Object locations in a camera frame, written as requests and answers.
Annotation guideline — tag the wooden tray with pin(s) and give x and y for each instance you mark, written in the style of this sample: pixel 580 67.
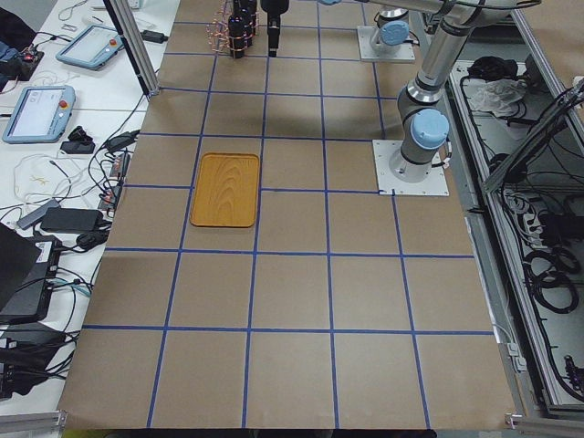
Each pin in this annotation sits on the wooden tray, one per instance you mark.
pixel 226 190

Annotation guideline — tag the dark wine bottle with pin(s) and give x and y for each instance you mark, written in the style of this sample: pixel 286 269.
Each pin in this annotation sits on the dark wine bottle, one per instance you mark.
pixel 237 36
pixel 245 11

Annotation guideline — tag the blue teach pendant near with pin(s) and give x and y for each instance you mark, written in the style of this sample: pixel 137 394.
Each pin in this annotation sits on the blue teach pendant near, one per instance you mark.
pixel 41 115

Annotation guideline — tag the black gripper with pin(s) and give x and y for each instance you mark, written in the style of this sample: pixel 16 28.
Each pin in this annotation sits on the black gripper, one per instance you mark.
pixel 274 5

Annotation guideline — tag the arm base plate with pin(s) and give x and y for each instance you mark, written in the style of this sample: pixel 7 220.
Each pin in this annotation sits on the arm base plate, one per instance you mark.
pixel 396 176
pixel 386 43

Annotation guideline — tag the blue teach pendant far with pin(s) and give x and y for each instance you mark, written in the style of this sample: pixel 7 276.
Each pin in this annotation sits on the blue teach pendant far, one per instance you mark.
pixel 92 49

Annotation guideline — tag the aluminium frame post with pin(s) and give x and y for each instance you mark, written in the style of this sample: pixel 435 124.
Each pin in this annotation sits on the aluminium frame post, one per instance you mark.
pixel 125 24

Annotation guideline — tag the black laptop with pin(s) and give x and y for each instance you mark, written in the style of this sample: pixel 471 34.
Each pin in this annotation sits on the black laptop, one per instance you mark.
pixel 28 264

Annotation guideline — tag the black power adapter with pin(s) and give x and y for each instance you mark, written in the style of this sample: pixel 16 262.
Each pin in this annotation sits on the black power adapter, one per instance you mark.
pixel 153 36

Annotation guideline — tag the blue teach pendant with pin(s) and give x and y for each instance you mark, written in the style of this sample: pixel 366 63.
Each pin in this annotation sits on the blue teach pendant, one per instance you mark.
pixel 92 49
pixel 41 115

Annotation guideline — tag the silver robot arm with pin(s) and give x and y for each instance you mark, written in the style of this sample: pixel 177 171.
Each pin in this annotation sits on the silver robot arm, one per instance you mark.
pixel 425 128
pixel 384 16

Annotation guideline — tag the black power brick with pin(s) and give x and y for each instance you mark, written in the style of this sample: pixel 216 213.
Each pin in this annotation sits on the black power brick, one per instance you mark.
pixel 70 220

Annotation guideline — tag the copper wire bottle basket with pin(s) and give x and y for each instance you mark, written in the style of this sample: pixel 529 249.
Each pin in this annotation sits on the copper wire bottle basket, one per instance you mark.
pixel 217 31

